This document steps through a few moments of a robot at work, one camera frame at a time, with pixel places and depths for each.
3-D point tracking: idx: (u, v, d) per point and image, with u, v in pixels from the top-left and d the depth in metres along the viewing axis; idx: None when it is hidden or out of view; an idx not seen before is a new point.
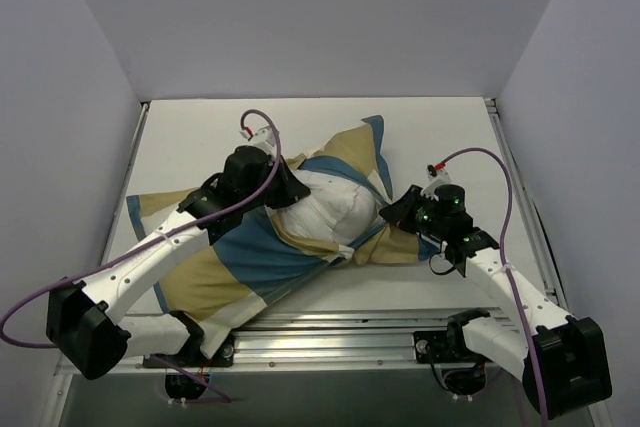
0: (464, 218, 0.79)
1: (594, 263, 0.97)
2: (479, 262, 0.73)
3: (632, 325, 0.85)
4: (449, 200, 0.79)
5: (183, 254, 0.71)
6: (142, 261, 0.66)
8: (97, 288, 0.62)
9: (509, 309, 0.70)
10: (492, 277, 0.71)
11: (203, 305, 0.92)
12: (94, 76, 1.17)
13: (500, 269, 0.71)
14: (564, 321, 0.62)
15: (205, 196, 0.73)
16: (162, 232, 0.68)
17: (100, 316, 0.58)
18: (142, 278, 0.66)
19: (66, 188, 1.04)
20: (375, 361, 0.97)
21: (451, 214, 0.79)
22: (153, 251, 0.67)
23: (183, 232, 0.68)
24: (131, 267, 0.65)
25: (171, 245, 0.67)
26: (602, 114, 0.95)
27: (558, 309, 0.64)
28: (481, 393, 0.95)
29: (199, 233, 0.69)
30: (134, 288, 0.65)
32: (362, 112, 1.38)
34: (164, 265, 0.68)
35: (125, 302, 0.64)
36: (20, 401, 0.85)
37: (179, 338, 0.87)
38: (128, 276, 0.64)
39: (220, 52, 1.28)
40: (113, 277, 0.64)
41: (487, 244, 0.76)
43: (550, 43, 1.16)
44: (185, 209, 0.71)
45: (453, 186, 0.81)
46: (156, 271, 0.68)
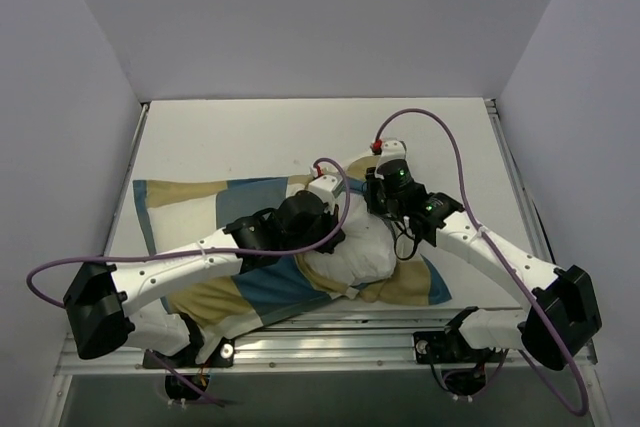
0: (414, 187, 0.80)
1: (593, 264, 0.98)
2: (451, 231, 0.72)
3: (632, 326, 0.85)
4: (394, 174, 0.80)
5: (214, 274, 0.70)
6: (174, 266, 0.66)
8: (124, 277, 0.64)
9: (493, 274, 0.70)
10: (470, 243, 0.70)
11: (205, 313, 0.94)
12: (94, 76, 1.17)
13: (476, 234, 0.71)
14: (554, 276, 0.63)
15: (253, 226, 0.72)
16: (201, 246, 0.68)
17: (115, 306, 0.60)
18: (167, 283, 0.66)
19: (66, 187, 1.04)
20: (375, 362, 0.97)
21: (402, 188, 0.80)
22: (186, 260, 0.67)
23: (219, 253, 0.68)
24: (162, 269, 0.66)
25: (205, 262, 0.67)
26: (602, 115, 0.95)
27: (544, 262, 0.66)
28: (481, 392, 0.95)
29: (234, 260, 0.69)
30: (157, 289, 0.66)
32: (362, 112, 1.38)
34: (192, 277, 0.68)
35: (145, 299, 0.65)
36: (20, 402, 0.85)
37: (179, 342, 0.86)
38: (155, 277, 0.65)
39: (220, 53, 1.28)
40: (142, 272, 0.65)
41: (451, 209, 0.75)
43: (550, 44, 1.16)
44: (230, 231, 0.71)
45: (394, 161, 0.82)
46: (182, 281, 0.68)
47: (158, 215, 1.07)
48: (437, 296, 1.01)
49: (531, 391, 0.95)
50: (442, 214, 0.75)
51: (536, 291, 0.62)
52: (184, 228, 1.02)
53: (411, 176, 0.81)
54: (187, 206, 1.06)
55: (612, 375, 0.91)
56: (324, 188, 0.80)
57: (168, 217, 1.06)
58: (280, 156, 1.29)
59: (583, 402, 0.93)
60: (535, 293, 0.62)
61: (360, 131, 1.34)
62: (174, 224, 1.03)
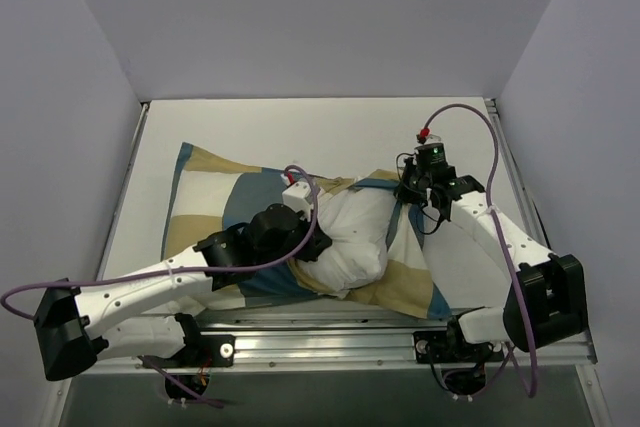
0: (445, 167, 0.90)
1: (592, 264, 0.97)
2: (464, 205, 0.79)
3: (632, 326, 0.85)
4: (429, 150, 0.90)
5: (182, 294, 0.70)
6: (140, 287, 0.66)
8: (88, 301, 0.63)
9: (493, 251, 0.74)
10: (478, 218, 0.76)
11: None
12: (94, 75, 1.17)
13: (485, 211, 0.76)
14: (546, 257, 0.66)
15: (224, 243, 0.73)
16: (169, 266, 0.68)
17: (76, 332, 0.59)
18: (133, 305, 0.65)
19: (66, 187, 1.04)
20: (375, 361, 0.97)
21: (433, 164, 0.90)
22: (153, 281, 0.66)
23: (188, 273, 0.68)
24: (127, 291, 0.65)
25: (172, 283, 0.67)
26: (603, 114, 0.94)
27: (539, 246, 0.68)
28: (481, 393, 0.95)
29: (203, 280, 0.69)
30: (123, 311, 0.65)
32: (362, 112, 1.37)
34: (159, 299, 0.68)
35: (110, 322, 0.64)
36: (20, 401, 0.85)
37: (172, 347, 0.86)
38: (119, 299, 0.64)
39: (219, 52, 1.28)
40: (106, 295, 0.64)
41: (473, 187, 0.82)
43: (551, 43, 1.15)
44: (200, 249, 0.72)
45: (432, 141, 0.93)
46: (149, 303, 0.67)
47: (188, 179, 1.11)
48: (437, 311, 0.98)
49: (531, 392, 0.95)
50: (460, 189, 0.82)
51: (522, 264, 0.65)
52: (200, 201, 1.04)
53: (445, 158, 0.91)
54: (210, 181, 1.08)
55: (612, 375, 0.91)
56: (296, 195, 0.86)
57: (186, 191, 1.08)
58: (279, 156, 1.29)
59: (583, 401, 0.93)
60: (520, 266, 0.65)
61: (360, 130, 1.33)
62: (193, 196, 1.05)
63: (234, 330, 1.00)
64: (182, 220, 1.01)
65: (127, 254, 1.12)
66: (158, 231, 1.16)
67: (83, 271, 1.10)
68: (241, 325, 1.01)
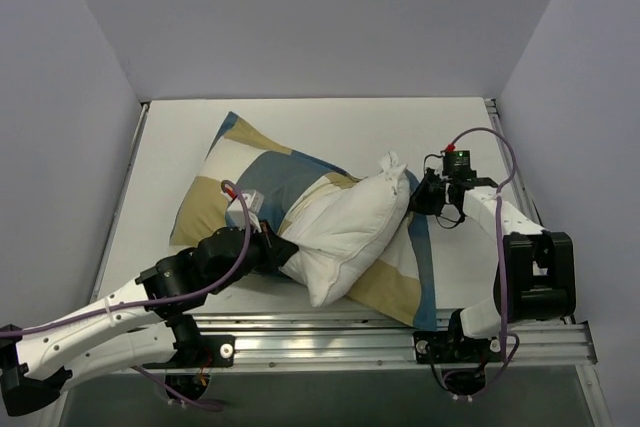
0: (466, 169, 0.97)
1: (591, 264, 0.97)
2: (476, 192, 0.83)
3: (632, 326, 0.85)
4: (455, 153, 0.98)
5: (129, 328, 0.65)
6: (77, 329, 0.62)
8: (29, 345, 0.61)
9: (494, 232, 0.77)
10: (483, 201, 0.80)
11: (186, 228, 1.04)
12: (94, 76, 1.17)
13: (492, 197, 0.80)
14: (538, 230, 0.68)
15: (170, 272, 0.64)
16: (107, 303, 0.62)
17: (14, 380, 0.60)
18: (74, 346, 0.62)
19: (66, 188, 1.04)
20: (375, 362, 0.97)
21: (456, 165, 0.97)
22: (89, 322, 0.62)
23: (127, 310, 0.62)
24: (65, 333, 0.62)
25: (110, 321, 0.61)
26: (602, 114, 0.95)
27: (534, 223, 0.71)
28: (481, 393, 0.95)
29: (143, 315, 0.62)
30: (65, 353, 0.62)
32: (362, 112, 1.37)
34: (104, 335, 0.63)
35: (55, 363, 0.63)
36: None
37: (161, 354, 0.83)
38: (57, 343, 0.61)
39: (219, 52, 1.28)
40: (46, 338, 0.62)
41: (486, 183, 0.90)
43: (550, 43, 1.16)
44: (143, 282, 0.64)
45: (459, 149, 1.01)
46: (93, 341, 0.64)
47: (226, 146, 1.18)
48: (425, 320, 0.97)
49: (531, 392, 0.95)
50: (477, 185, 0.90)
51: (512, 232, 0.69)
52: (223, 166, 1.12)
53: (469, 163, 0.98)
54: (240, 150, 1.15)
55: (612, 375, 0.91)
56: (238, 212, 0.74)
57: (219, 154, 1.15)
58: None
59: (582, 401, 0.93)
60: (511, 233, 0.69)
61: (360, 131, 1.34)
62: (222, 160, 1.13)
63: (234, 330, 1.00)
64: (202, 182, 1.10)
65: (128, 254, 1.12)
66: (158, 231, 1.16)
67: (84, 271, 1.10)
68: (240, 324, 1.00)
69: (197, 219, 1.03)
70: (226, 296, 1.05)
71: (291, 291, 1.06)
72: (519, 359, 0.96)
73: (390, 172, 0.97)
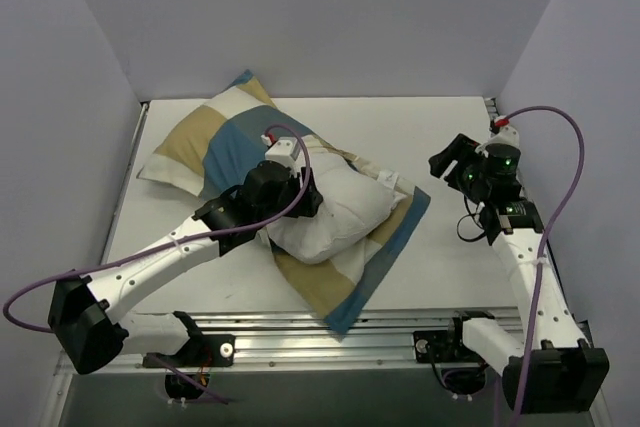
0: (509, 182, 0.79)
1: (592, 262, 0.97)
2: (512, 243, 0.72)
3: (632, 325, 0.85)
4: (500, 160, 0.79)
5: (192, 264, 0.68)
6: (150, 265, 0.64)
8: (102, 285, 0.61)
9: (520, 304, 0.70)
10: (518, 265, 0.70)
11: (175, 147, 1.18)
12: (94, 74, 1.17)
13: (531, 260, 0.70)
14: (575, 343, 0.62)
15: (222, 208, 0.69)
16: (172, 238, 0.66)
17: (98, 315, 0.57)
18: (147, 281, 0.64)
19: (66, 186, 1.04)
20: (375, 361, 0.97)
21: (496, 176, 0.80)
22: (161, 255, 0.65)
23: (194, 241, 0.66)
24: (138, 269, 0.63)
25: (180, 252, 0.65)
26: (602, 113, 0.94)
27: (574, 327, 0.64)
28: (480, 393, 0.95)
29: (208, 246, 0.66)
30: (139, 289, 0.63)
32: (361, 112, 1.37)
34: (171, 272, 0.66)
35: (128, 303, 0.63)
36: (20, 402, 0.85)
37: (178, 339, 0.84)
38: (133, 278, 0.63)
39: (219, 51, 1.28)
40: (118, 276, 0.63)
41: (526, 223, 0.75)
43: (550, 43, 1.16)
44: (200, 218, 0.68)
45: (509, 147, 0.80)
46: (162, 277, 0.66)
47: (234, 93, 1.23)
48: (338, 320, 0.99)
49: None
50: (516, 225, 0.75)
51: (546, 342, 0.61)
52: (226, 106, 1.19)
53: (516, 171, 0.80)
54: (249, 101, 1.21)
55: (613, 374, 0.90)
56: (281, 152, 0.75)
57: (226, 100, 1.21)
58: None
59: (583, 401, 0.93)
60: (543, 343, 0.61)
61: (360, 130, 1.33)
62: (225, 104, 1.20)
63: (234, 330, 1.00)
64: (204, 113, 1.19)
65: (127, 253, 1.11)
66: (158, 230, 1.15)
67: (83, 270, 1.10)
68: (240, 324, 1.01)
69: (188, 142, 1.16)
70: (226, 296, 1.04)
71: (291, 290, 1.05)
72: None
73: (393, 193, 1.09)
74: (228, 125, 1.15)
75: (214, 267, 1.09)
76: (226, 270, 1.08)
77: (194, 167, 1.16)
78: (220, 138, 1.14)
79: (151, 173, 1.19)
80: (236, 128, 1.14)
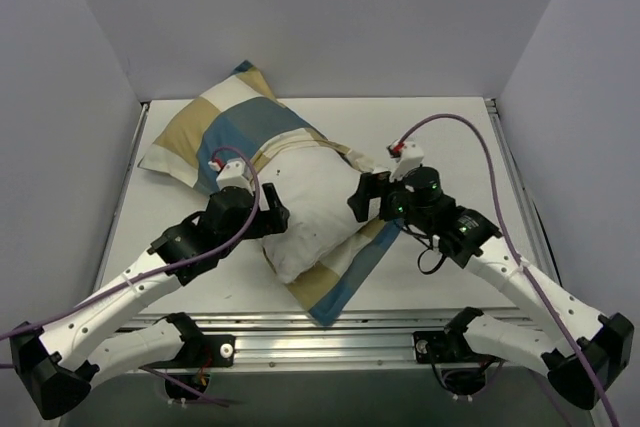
0: (445, 204, 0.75)
1: (594, 263, 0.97)
2: (490, 260, 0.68)
3: (634, 326, 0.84)
4: (426, 187, 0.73)
5: (151, 300, 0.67)
6: (103, 309, 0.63)
8: (54, 335, 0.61)
9: (530, 311, 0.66)
10: (509, 279, 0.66)
11: (171, 138, 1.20)
12: (94, 75, 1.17)
13: (516, 269, 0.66)
14: (599, 324, 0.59)
15: (180, 236, 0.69)
16: (126, 277, 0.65)
17: (50, 369, 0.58)
18: (103, 325, 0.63)
19: (66, 187, 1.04)
20: (375, 361, 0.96)
21: (431, 202, 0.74)
22: (115, 298, 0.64)
23: (148, 279, 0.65)
24: (91, 315, 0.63)
25: (134, 292, 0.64)
26: (603, 112, 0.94)
27: (587, 307, 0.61)
28: (482, 392, 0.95)
29: (165, 280, 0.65)
30: (95, 335, 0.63)
32: (361, 113, 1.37)
34: (128, 313, 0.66)
35: (84, 350, 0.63)
36: (20, 403, 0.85)
37: (168, 350, 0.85)
38: (87, 325, 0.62)
39: (219, 51, 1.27)
40: (71, 325, 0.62)
41: (486, 233, 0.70)
43: (551, 41, 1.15)
44: (156, 250, 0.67)
45: (427, 171, 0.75)
46: (120, 319, 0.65)
47: (232, 83, 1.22)
48: (322, 312, 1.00)
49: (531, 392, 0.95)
50: (479, 242, 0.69)
51: (582, 341, 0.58)
52: (222, 98, 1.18)
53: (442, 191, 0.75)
54: (246, 94, 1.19)
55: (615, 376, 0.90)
56: (234, 174, 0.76)
57: (223, 92, 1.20)
58: None
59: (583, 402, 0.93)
60: (579, 343, 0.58)
61: (359, 130, 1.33)
62: (221, 95, 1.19)
63: (234, 330, 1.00)
64: (199, 104, 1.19)
65: (127, 254, 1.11)
66: (157, 231, 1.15)
67: (82, 271, 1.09)
68: (241, 324, 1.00)
69: (184, 135, 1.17)
70: (226, 296, 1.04)
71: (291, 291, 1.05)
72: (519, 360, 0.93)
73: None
74: (221, 118, 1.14)
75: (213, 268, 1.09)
76: (226, 271, 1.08)
77: (189, 159, 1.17)
78: (212, 130, 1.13)
79: (150, 163, 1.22)
80: (230, 120, 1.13)
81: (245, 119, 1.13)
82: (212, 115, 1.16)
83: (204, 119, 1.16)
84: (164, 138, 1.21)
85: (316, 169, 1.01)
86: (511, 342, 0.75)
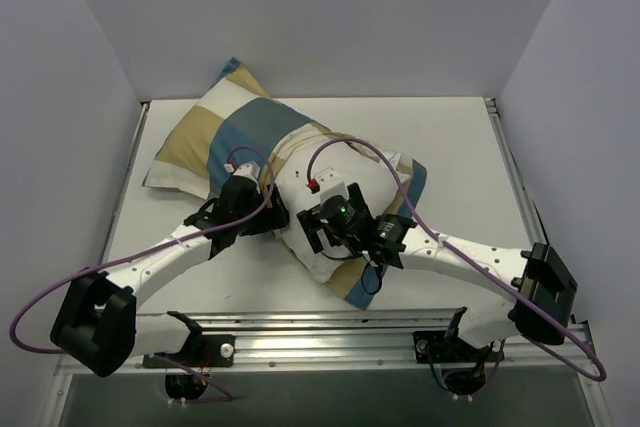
0: (361, 219, 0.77)
1: (593, 262, 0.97)
2: (414, 250, 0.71)
3: (633, 326, 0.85)
4: (336, 213, 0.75)
5: (191, 262, 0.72)
6: (159, 258, 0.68)
8: (119, 277, 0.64)
9: (471, 277, 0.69)
10: (436, 257, 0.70)
11: (176, 152, 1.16)
12: (94, 75, 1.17)
13: (438, 245, 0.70)
14: (524, 260, 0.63)
15: (206, 216, 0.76)
16: (174, 236, 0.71)
17: (126, 297, 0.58)
18: (160, 272, 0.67)
19: (67, 187, 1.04)
20: (375, 361, 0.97)
21: (350, 225, 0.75)
22: (167, 251, 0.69)
23: (194, 238, 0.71)
24: (152, 261, 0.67)
25: (184, 248, 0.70)
26: (602, 113, 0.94)
27: (510, 251, 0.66)
28: (481, 392, 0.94)
29: (207, 242, 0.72)
30: (154, 280, 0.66)
32: (362, 112, 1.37)
34: (175, 268, 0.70)
35: (143, 294, 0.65)
36: (20, 401, 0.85)
37: (179, 335, 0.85)
38: (149, 268, 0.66)
39: (219, 51, 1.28)
40: (133, 268, 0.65)
41: (404, 227, 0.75)
43: (550, 43, 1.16)
44: (190, 222, 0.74)
45: (332, 199, 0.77)
46: (168, 272, 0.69)
47: (221, 88, 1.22)
48: (359, 297, 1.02)
49: (531, 391, 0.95)
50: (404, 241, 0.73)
51: (515, 282, 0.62)
52: (221, 103, 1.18)
53: (353, 211, 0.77)
54: (241, 93, 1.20)
55: (614, 375, 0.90)
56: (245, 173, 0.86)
57: (222, 96, 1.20)
58: None
59: (583, 402, 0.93)
60: (515, 285, 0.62)
61: (360, 129, 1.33)
62: (218, 102, 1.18)
63: (234, 330, 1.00)
64: (199, 113, 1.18)
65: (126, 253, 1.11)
66: (158, 230, 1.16)
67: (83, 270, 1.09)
68: (241, 324, 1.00)
69: (189, 146, 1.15)
70: (226, 296, 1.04)
71: (290, 291, 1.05)
72: (519, 359, 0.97)
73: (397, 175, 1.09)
74: (228, 121, 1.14)
75: (214, 268, 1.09)
76: (226, 271, 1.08)
77: (199, 171, 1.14)
78: (220, 139, 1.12)
79: (156, 180, 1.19)
80: (236, 125, 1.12)
81: (250, 121, 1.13)
82: (215, 124, 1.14)
83: (208, 127, 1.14)
84: (167, 153, 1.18)
85: (333, 167, 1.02)
86: (487, 322, 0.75)
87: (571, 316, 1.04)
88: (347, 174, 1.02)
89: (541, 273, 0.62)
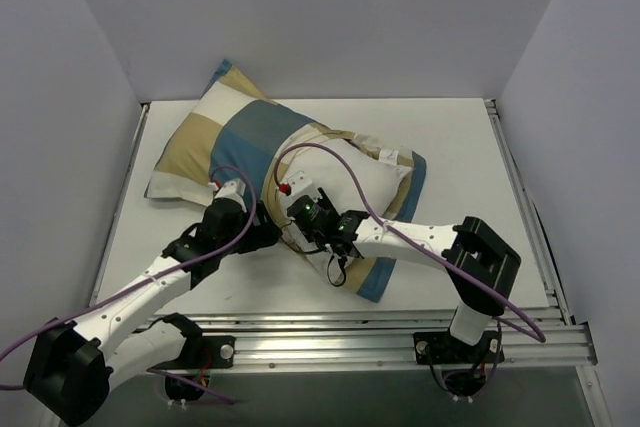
0: (325, 215, 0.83)
1: (593, 263, 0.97)
2: (364, 237, 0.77)
3: (633, 327, 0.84)
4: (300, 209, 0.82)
5: (168, 297, 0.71)
6: (131, 301, 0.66)
8: (88, 326, 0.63)
9: (415, 258, 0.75)
10: (383, 240, 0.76)
11: (176, 160, 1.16)
12: (94, 76, 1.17)
13: (384, 230, 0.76)
14: (455, 233, 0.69)
15: (187, 244, 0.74)
16: (148, 275, 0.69)
17: (91, 352, 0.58)
18: (132, 317, 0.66)
19: (67, 188, 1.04)
20: (375, 362, 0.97)
21: (313, 220, 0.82)
22: (140, 292, 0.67)
23: (169, 274, 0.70)
24: (122, 306, 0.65)
25: (157, 287, 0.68)
26: (602, 113, 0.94)
27: (443, 227, 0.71)
28: (481, 392, 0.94)
29: (184, 276, 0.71)
30: (126, 325, 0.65)
32: (361, 113, 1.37)
34: (150, 308, 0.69)
35: (115, 340, 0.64)
36: (19, 404, 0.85)
37: (174, 345, 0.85)
38: (119, 314, 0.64)
39: (219, 52, 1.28)
40: (104, 315, 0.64)
41: (358, 219, 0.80)
43: (550, 43, 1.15)
44: (169, 254, 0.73)
45: (298, 198, 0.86)
46: (143, 313, 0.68)
47: (217, 91, 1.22)
48: (369, 290, 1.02)
49: (531, 393, 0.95)
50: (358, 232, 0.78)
51: (445, 251, 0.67)
52: (217, 107, 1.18)
53: (318, 208, 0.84)
54: (236, 95, 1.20)
55: (614, 377, 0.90)
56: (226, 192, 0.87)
57: (217, 100, 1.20)
58: None
59: (583, 403, 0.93)
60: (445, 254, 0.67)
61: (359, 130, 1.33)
62: (213, 106, 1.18)
63: (234, 331, 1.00)
64: (196, 119, 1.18)
65: (125, 255, 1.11)
66: (158, 232, 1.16)
67: (83, 272, 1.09)
68: (241, 325, 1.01)
69: (188, 154, 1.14)
70: (226, 297, 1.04)
71: (291, 292, 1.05)
72: (518, 360, 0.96)
73: (397, 169, 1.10)
74: (228, 125, 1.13)
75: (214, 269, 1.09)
76: (226, 272, 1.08)
77: (199, 178, 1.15)
78: (219, 145, 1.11)
79: (158, 190, 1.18)
80: (235, 129, 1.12)
81: (249, 125, 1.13)
82: (214, 130, 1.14)
83: (207, 133, 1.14)
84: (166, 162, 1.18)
85: (334, 169, 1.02)
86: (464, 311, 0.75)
87: (571, 317, 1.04)
88: (348, 175, 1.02)
89: (471, 243, 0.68)
